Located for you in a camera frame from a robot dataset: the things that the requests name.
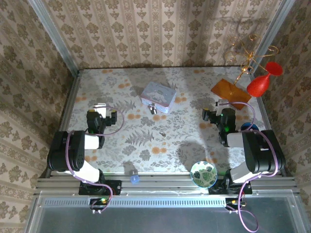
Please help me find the aluminium extrusion table frame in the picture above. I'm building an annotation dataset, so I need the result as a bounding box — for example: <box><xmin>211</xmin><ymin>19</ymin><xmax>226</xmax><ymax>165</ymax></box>
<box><xmin>34</xmin><ymin>69</ymin><xmax>302</xmax><ymax>196</ymax></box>

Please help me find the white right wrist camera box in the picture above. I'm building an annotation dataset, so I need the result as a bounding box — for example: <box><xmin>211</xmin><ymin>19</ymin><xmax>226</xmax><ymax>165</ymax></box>
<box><xmin>215</xmin><ymin>98</ymin><xmax>231</xmax><ymax>110</ymax></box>

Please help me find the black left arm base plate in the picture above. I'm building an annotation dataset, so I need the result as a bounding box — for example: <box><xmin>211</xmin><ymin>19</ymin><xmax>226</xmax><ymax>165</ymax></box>
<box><xmin>79</xmin><ymin>180</ymin><xmax>122</xmax><ymax>196</ymax></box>

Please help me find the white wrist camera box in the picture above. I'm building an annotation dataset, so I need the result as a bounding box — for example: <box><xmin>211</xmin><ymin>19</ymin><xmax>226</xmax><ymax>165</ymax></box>
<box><xmin>215</xmin><ymin>98</ymin><xmax>231</xmax><ymax>110</ymax></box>
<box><xmin>93</xmin><ymin>103</ymin><xmax>107</xmax><ymax>117</ymax></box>

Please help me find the slotted grey cable duct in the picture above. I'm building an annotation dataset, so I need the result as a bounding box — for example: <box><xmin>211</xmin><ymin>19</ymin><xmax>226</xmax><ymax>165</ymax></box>
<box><xmin>42</xmin><ymin>196</ymin><xmax>296</xmax><ymax>207</ymax></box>

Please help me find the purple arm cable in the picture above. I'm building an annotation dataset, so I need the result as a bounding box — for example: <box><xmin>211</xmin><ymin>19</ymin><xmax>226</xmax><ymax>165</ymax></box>
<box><xmin>228</xmin><ymin>101</ymin><xmax>280</xmax><ymax>233</ymax></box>
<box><xmin>65</xmin><ymin>106</ymin><xmax>125</xmax><ymax>215</ymax></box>

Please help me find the floral patterned table sheet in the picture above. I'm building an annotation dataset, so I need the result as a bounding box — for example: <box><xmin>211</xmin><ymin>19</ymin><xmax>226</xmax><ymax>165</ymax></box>
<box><xmin>60</xmin><ymin>67</ymin><xmax>272</xmax><ymax>174</ymax></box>

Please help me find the blue round dish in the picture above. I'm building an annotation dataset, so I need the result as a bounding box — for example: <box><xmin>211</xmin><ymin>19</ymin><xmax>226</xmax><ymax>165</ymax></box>
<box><xmin>240</xmin><ymin>122</ymin><xmax>259</xmax><ymax>133</ymax></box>

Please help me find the green leaf pattern bowl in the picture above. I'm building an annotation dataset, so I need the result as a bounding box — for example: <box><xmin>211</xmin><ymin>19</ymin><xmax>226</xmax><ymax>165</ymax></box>
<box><xmin>190</xmin><ymin>161</ymin><xmax>218</xmax><ymax>189</ymax></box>

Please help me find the grey metal sheet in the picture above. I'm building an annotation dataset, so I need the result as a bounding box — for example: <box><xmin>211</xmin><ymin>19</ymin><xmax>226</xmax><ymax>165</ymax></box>
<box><xmin>24</xmin><ymin>191</ymin><xmax>311</xmax><ymax>233</ymax></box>

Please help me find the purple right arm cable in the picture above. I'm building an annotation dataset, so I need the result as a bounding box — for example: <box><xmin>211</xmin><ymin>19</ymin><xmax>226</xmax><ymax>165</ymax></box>
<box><xmin>228</xmin><ymin>101</ymin><xmax>280</xmax><ymax>233</ymax></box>

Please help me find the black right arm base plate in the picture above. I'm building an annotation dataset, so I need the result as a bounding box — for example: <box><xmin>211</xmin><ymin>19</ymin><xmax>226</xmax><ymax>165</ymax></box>
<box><xmin>208</xmin><ymin>181</ymin><xmax>253</xmax><ymax>195</ymax></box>

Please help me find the gold wire stand amber base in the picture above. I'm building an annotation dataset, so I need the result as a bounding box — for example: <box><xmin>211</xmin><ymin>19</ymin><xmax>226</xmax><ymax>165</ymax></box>
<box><xmin>210</xmin><ymin>33</ymin><xmax>279</xmax><ymax>111</ymax></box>

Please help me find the red plastic wine glass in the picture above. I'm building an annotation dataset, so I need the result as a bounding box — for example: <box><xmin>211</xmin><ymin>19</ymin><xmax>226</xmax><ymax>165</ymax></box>
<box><xmin>246</xmin><ymin>61</ymin><xmax>284</xmax><ymax>98</ymax></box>

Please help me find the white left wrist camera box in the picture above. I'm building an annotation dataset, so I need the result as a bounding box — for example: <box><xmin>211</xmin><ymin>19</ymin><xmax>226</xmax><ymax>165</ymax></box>
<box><xmin>93</xmin><ymin>103</ymin><xmax>107</xmax><ymax>117</ymax></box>

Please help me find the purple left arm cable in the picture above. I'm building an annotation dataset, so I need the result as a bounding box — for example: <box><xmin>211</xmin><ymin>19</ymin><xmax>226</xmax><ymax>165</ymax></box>
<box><xmin>65</xmin><ymin>106</ymin><xmax>125</xmax><ymax>215</ymax></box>

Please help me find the pastel cartoon tin box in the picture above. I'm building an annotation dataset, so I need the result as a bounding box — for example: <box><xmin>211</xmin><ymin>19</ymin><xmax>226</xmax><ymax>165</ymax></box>
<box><xmin>140</xmin><ymin>82</ymin><xmax>177</xmax><ymax>114</ymax></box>

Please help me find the small black electronics box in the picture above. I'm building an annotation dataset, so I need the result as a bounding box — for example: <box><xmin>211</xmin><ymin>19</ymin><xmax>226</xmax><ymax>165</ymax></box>
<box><xmin>225</xmin><ymin>198</ymin><xmax>245</xmax><ymax>211</ymax></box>
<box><xmin>89</xmin><ymin>198</ymin><xmax>109</xmax><ymax>211</ymax></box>

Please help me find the aluminium corner post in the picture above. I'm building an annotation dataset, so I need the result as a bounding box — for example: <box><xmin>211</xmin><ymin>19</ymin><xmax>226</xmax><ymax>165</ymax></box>
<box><xmin>28</xmin><ymin>0</ymin><xmax>80</xmax><ymax>77</ymax></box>
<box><xmin>250</xmin><ymin>0</ymin><xmax>296</xmax><ymax>71</ymax></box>

